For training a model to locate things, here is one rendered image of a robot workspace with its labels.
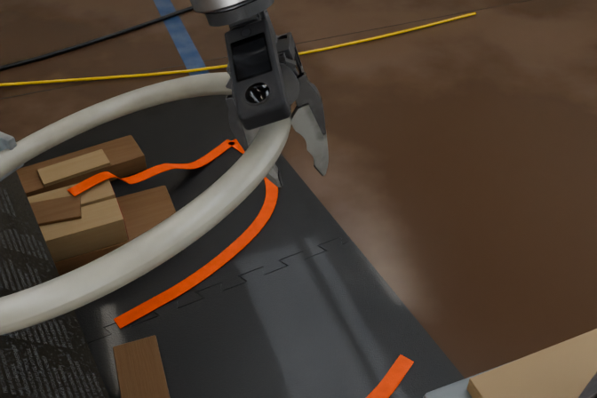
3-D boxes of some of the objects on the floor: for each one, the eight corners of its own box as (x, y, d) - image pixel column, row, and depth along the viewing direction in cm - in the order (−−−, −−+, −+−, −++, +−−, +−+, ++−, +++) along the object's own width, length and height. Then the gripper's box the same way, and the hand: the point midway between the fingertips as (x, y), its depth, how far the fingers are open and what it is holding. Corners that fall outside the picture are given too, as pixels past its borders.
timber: (182, 452, 169) (177, 428, 162) (136, 467, 166) (128, 443, 159) (161, 359, 191) (155, 334, 183) (119, 370, 188) (112, 346, 180)
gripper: (293, -29, 69) (348, 141, 79) (191, 4, 71) (258, 167, 81) (290, -10, 62) (353, 176, 72) (177, 27, 64) (252, 203, 74)
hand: (298, 174), depth 73 cm, fingers closed on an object, 4 cm apart
